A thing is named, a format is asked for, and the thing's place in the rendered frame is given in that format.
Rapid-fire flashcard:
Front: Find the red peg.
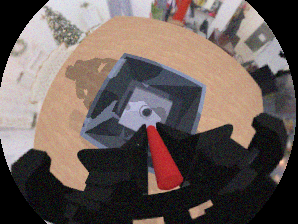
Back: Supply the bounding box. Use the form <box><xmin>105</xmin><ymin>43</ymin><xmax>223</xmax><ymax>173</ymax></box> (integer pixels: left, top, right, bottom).
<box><xmin>148</xmin><ymin>125</ymin><xmax>184</xmax><ymax>190</ymax></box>

